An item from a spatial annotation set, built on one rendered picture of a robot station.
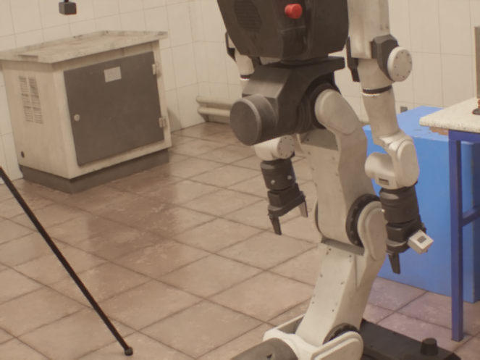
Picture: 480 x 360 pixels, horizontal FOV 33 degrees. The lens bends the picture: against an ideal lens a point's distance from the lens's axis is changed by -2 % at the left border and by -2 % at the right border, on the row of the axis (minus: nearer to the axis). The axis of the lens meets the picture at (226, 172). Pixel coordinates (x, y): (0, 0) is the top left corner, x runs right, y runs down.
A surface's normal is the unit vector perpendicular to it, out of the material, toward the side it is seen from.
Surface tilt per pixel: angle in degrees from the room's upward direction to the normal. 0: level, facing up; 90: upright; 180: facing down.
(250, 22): 105
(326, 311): 59
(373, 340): 0
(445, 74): 90
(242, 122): 90
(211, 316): 0
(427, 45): 90
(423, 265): 90
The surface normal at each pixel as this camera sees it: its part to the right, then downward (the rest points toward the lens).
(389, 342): -0.11, -0.95
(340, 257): -0.73, -0.26
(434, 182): -0.73, 0.26
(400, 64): 0.62, 0.16
